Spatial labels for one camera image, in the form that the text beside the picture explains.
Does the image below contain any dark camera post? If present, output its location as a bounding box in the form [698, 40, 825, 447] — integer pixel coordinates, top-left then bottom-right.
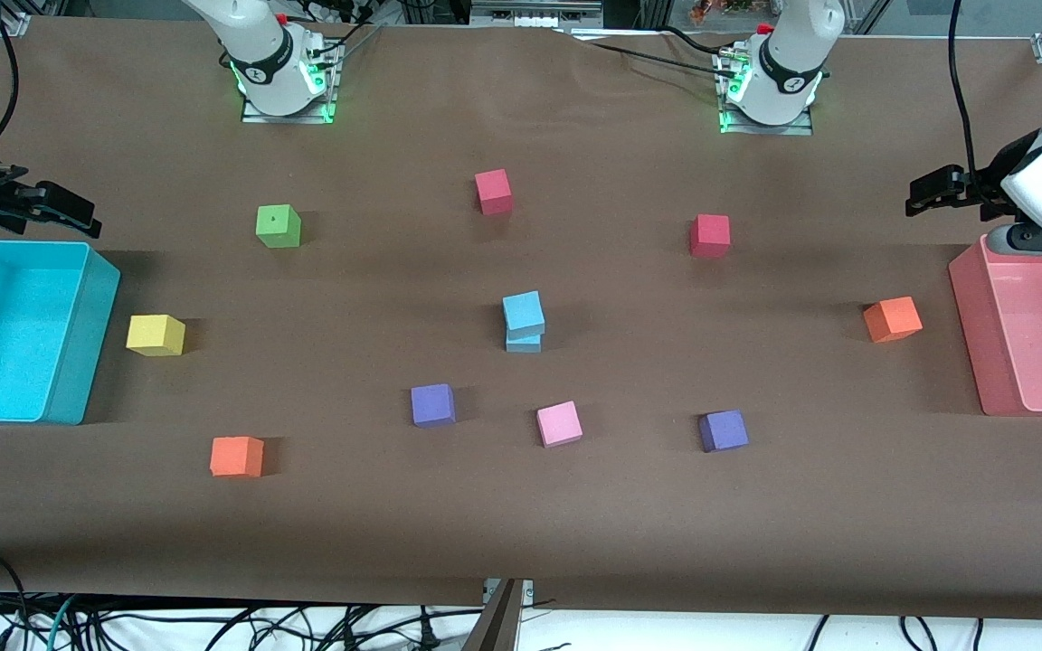
[462, 580, 524, 651]

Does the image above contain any green foam block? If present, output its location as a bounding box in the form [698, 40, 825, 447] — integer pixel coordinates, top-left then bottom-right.
[255, 204, 302, 250]

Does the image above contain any orange red background object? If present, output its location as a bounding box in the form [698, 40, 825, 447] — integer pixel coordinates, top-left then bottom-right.
[691, 0, 757, 24]

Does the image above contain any light pink foam block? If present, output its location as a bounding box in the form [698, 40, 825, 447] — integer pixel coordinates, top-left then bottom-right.
[536, 401, 584, 449]

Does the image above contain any red foam block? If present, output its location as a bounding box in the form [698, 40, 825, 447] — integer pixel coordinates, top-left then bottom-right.
[689, 214, 732, 259]
[474, 168, 514, 216]

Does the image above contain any brown table cloth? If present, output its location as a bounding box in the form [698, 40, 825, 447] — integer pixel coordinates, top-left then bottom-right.
[0, 16, 1042, 625]

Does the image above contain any orange foam block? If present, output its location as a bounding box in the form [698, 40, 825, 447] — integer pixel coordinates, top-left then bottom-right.
[210, 436, 265, 478]
[863, 296, 924, 344]

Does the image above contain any pink plastic bin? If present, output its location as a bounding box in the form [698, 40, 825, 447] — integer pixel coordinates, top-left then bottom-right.
[948, 233, 1042, 418]

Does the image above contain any grey background device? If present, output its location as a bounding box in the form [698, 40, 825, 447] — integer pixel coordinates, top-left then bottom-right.
[469, 0, 605, 28]

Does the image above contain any yellow foam block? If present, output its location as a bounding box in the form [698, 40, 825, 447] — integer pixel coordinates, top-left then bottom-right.
[126, 314, 186, 357]

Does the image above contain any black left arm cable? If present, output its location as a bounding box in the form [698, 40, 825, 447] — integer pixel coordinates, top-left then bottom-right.
[948, 0, 983, 195]

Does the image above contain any teal floor cable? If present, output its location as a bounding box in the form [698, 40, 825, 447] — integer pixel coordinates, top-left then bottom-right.
[46, 595, 81, 651]

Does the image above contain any black base cable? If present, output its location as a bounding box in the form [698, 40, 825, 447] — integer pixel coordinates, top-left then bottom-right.
[562, 25, 739, 75]
[304, 0, 386, 66]

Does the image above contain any purple foam block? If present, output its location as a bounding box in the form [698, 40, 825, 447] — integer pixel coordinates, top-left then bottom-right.
[698, 410, 750, 454]
[411, 383, 457, 429]

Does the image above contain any teal plastic bin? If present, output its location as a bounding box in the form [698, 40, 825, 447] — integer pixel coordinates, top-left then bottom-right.
[0, 239, 121, 426]

